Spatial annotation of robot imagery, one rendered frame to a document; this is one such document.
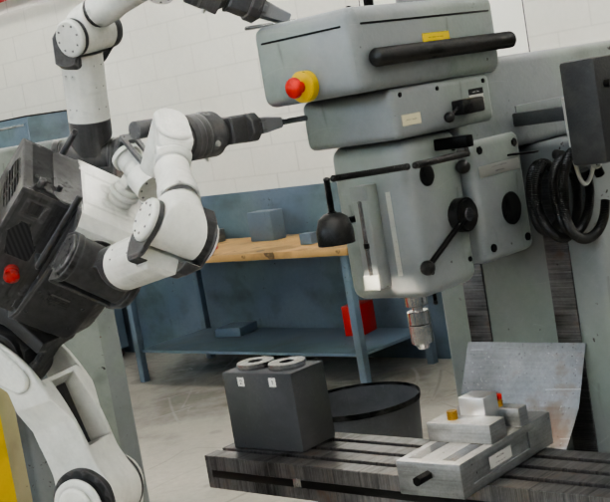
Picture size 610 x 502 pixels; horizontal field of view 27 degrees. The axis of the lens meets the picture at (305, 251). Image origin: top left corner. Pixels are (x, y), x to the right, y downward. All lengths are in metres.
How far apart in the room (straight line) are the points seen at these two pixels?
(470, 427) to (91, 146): 0.98
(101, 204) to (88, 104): 0.27
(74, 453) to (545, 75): 1.32
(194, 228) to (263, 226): 6.30
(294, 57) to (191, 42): 6.74
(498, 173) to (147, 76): 7.05
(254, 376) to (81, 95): 0.77
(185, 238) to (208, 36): 6.95
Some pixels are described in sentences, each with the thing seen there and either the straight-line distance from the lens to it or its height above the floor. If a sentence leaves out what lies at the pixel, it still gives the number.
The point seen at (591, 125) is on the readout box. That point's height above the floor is 1.59.
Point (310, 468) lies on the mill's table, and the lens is 2.78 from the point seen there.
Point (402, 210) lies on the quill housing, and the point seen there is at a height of 1.49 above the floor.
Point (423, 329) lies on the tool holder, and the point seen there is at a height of 1.23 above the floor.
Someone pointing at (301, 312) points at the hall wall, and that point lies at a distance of 8.78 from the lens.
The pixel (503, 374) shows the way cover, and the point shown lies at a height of 1.04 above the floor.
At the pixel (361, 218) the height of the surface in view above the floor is 1.49.
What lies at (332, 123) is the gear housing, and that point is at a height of 1.68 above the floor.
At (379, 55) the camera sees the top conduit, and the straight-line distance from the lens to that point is 2.32.
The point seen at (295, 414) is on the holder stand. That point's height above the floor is 1.04.
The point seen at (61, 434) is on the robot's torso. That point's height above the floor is 1.14.
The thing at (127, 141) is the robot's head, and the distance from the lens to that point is 2.51.
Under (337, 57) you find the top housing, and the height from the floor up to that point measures 1.80.
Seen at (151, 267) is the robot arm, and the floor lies 1.50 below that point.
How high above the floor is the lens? 1.72
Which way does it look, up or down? 6 degrees down
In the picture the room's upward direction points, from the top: 10 degrees counter-clockwise
